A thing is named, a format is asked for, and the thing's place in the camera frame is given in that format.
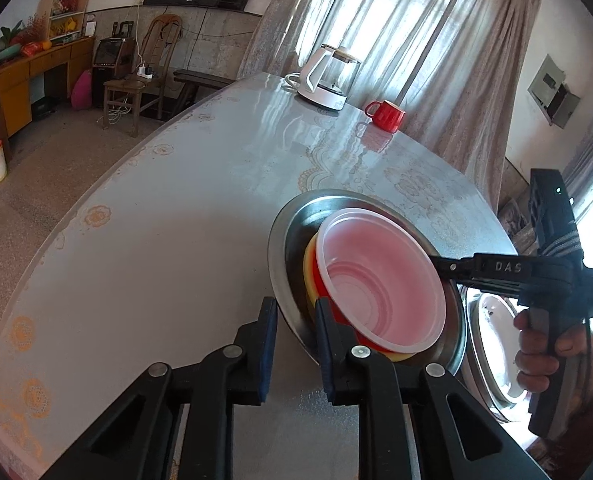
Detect red plastic bowl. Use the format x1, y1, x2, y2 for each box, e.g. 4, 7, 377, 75
309, 206, 448, 356

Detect stainless steel bowl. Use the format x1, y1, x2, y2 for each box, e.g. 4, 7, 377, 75
268, 188, 468, 381

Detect large purple floral rim plate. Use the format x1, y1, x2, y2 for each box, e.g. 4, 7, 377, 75
465, 287, 527, 425

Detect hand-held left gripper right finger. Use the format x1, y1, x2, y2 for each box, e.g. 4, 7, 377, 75
314, 297, 552, 480

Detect black speaker box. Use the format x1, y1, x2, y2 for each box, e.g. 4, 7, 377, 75
92, 36, 137, 108

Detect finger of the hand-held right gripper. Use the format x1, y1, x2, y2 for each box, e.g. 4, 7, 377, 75
429, 254, 544, 283
439, 271, 532, 303

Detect printed cushion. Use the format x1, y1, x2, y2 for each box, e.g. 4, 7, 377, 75
496, 185, 542, 256

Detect beige sheer curtain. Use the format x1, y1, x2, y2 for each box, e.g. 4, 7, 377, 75
236, 0, 547, 206

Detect orange wooden cabinet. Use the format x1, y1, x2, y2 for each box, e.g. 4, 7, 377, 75
0, 35, 97, 153

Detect white cluttered shelf unit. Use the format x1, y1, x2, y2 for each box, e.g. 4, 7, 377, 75
36, 0, 90, 41

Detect person's right hand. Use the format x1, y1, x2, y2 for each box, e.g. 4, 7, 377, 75
513, 307, 593, 393

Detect white glass electric kettle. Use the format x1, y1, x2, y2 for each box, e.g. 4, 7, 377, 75
285, 43, 363, 111

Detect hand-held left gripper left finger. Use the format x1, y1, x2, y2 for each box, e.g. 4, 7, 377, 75
41, 296, 278, 480

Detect yellow plastic bowl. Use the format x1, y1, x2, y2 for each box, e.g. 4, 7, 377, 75
301, 232, 417, 365

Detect grey wall electrical box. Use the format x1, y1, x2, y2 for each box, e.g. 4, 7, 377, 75
527, 54, 582, 128

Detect dark wooden bench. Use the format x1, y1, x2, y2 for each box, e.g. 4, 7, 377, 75
173, 70, 234, 111

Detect pink bag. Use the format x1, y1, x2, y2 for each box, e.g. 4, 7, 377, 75
70, 70, 93, 111

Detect wooden chair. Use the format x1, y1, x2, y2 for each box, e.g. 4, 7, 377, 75
103, 14, 183, 137

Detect red mug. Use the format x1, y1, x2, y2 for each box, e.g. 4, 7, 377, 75
365, 100, 406, 134

